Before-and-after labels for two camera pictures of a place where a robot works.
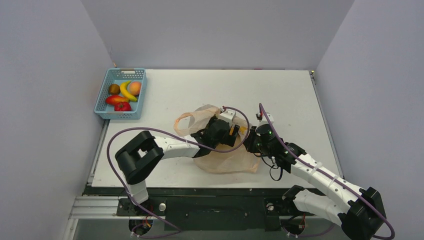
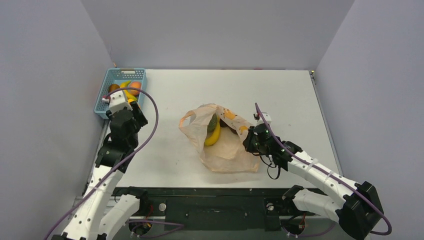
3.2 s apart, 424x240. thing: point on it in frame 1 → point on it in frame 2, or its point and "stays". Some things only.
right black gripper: (250, 141) stays
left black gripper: (231, 137) → (141, 121)
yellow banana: (123, 88) stays
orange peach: (135, 88) stays
